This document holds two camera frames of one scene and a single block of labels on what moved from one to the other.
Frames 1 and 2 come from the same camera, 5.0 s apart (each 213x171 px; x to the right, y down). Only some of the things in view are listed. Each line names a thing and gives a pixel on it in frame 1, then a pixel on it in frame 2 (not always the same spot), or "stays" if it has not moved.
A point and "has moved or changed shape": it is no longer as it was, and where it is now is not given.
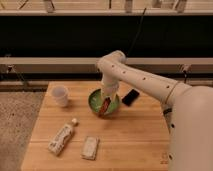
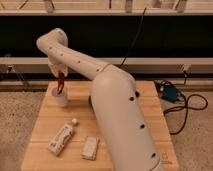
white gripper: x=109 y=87 to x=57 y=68
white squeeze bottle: x=58 y=141 stays
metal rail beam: x=89 y=64 stays
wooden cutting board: x=68 y=136 stays
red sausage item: x=105 y=106 has moved or changed shape
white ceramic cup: x=60 y=95 stays
